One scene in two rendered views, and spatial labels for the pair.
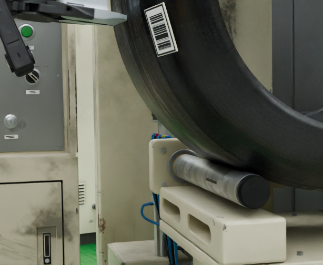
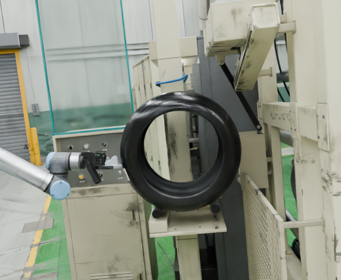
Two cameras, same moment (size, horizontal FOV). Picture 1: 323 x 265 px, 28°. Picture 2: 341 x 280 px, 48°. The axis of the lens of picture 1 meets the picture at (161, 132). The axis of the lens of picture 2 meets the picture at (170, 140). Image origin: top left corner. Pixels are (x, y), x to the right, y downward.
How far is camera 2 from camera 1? 1.16 m
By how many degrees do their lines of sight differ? 17
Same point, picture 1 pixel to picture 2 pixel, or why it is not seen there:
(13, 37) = (93, 175)
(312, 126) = (168, 197)
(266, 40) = (187, 152)
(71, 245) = (141, 214)
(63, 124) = not seen: hidden behind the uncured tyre
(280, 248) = (165, 229)
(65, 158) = not seen: hidden behind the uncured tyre
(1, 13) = (90, 169)
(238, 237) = (153, 226)
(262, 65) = (186, 160)
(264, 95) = (154, 190)
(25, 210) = (125, 203)
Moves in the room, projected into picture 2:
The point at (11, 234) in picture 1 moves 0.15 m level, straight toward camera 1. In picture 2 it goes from (121, 211) to (117, 218)
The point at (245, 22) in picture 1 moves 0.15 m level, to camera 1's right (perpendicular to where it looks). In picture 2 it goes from (179, 147) to (205, 145)
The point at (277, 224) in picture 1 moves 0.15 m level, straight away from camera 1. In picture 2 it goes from (164, 222) to (176, 212)
